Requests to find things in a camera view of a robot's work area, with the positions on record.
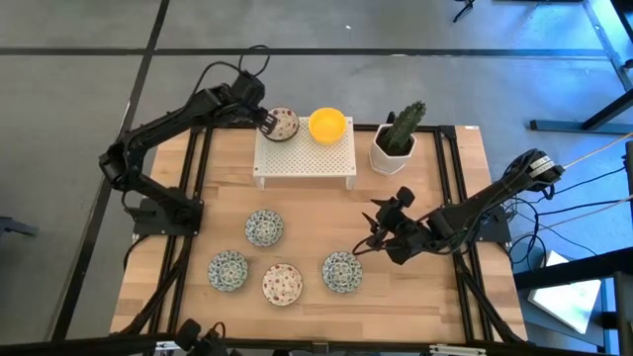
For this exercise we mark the black table-level camera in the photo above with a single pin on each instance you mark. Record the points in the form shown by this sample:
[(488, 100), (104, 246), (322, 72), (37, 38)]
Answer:
[(190, 333)]

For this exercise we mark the black tripod leg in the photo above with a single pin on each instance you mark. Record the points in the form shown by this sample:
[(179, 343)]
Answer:
[(464, 9)]

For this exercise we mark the white perforated metal shelf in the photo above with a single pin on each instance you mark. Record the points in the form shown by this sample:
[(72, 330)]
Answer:
[(306, 155)]

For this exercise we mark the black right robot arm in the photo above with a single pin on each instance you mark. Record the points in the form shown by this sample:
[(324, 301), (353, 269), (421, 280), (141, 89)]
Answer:
[(475, 207)]

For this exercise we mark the teal bowl blue floral inside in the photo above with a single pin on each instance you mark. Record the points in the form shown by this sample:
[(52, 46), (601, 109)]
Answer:
[(264, 227), (227, 270), (341, 272)]

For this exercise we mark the white board on floor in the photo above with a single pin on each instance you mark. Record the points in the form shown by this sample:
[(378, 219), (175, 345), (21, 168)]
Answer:
[(564, 296)]

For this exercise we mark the white frame label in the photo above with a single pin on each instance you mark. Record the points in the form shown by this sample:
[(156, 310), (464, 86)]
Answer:
[(457, 349)]

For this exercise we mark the green bowl red floral inside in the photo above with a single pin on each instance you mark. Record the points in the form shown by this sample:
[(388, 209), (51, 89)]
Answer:
[(282, 284), (286, 123)]

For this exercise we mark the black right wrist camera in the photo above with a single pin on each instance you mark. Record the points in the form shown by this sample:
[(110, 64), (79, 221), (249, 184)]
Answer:
[(406, 196)]

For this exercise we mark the black desk leg frame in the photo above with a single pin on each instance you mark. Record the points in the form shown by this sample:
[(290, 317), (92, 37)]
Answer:
[(603, 111)]

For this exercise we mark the black aluminium table frame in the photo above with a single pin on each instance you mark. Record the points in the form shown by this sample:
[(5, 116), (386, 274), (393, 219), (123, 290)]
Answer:
[(440, 158)]

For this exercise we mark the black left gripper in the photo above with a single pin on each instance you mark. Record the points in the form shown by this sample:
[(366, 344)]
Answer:
[(253, 110)]

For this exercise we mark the dark floor object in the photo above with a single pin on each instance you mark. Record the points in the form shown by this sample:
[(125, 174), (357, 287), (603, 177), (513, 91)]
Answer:
[(15, 227)]

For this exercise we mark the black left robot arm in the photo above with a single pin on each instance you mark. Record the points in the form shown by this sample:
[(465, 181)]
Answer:
[(163, 121)]

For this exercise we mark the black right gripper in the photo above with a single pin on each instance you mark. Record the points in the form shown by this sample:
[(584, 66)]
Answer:
[(403, 235)]

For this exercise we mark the green cactus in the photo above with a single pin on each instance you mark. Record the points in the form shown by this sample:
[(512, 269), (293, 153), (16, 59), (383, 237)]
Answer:
[(403, 126)]

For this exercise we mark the white hexagonal plant pot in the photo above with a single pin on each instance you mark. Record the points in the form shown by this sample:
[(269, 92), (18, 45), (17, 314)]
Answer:
[(390, 160)]

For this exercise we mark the plain yellow bowl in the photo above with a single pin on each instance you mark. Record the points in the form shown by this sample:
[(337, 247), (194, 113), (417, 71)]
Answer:
[(327, 126)]

